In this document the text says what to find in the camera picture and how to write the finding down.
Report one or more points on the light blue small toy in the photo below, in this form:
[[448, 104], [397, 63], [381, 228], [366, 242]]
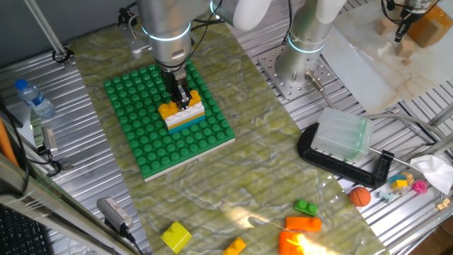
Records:
[[385, 196]]

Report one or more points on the orange chunky block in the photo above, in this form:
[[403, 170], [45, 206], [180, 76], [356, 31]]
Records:
[[286, 244]]

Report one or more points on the green marble pattern mat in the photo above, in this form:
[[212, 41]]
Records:
[[265, 170]]

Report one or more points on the white crumpled tissue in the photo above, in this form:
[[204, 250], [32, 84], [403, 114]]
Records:
[[435, 171]]

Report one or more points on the green two-stud block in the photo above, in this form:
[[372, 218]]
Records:
[[306, 209]]

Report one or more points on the orange long flat block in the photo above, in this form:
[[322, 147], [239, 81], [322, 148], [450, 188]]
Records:
[[301, 224]]

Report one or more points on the silver background robot arm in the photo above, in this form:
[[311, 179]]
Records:
[[419, 5]]

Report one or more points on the white four-stud block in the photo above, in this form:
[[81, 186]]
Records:
[[189, 117]]

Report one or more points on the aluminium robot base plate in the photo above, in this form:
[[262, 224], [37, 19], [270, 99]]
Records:
[[283, 85]]

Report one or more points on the cardboard box with tape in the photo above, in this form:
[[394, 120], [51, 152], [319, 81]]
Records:
[[431, 30]]

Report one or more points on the teal small toy block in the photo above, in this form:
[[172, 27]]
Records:
[[396, 177]]

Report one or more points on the orange tube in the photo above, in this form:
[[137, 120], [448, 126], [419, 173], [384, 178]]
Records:
[[6, 141]]

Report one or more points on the mini orange basketball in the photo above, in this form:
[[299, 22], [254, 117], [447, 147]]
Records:
[[360, 197]]

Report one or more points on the pink small toy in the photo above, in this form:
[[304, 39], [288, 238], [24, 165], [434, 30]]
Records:
[[420, 186]]

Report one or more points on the teal four-stud block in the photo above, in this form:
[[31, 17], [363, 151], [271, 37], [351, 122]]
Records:
[[191, 127]]

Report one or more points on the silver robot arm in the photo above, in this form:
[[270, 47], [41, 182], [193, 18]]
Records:
[[166, 32]]

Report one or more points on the green studded baseplate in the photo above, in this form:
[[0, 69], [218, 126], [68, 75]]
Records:
[[148, 141]]

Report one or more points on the black keyboard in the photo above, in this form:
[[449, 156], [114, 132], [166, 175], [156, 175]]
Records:
[[21, 233]]

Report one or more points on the grey ribbed camera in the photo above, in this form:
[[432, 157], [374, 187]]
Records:
[[113, 212]]

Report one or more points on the translucent plastic box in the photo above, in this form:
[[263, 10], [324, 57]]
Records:
[[341, 136]]

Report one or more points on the yellow-orange four-stud block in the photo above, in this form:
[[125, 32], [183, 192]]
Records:
[[187, 124], [166, 110]]

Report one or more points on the black background gripper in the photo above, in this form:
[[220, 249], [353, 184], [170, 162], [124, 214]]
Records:
[[412, 18]]

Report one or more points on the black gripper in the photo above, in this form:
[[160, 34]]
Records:
[[175, 80]]

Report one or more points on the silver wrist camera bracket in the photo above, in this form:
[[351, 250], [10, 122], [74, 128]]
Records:
[[136, 44]]

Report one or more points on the clear water bottle blue cap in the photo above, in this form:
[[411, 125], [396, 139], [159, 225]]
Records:
[[35, 101]]

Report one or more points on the white small lump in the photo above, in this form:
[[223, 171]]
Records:
[[384, 49]]

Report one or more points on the black C-clamp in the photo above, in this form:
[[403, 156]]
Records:
[[339, 168]]

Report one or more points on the metal stand pole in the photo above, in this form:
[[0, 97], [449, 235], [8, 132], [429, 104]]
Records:
[[44, 30]]

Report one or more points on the yellow small toy block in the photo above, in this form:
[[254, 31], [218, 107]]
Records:
[[399, 184]]

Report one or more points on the tan small toy block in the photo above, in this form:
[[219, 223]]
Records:
[[408, 177]]

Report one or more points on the lime yellow square block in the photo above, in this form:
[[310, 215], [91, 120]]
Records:
[[176, 237]]

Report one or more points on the white marble board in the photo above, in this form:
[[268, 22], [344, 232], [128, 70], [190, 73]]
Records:
[[371, 78]]

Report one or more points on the small wooden piece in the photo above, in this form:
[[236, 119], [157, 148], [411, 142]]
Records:
[[406, 62], [443, 204]]

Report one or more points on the yellow-orange two-stud block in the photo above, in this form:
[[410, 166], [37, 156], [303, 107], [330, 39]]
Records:
[[234, 246]]

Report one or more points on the grey metal frame bar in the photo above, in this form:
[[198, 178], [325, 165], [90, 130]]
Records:
[[53, 212]]

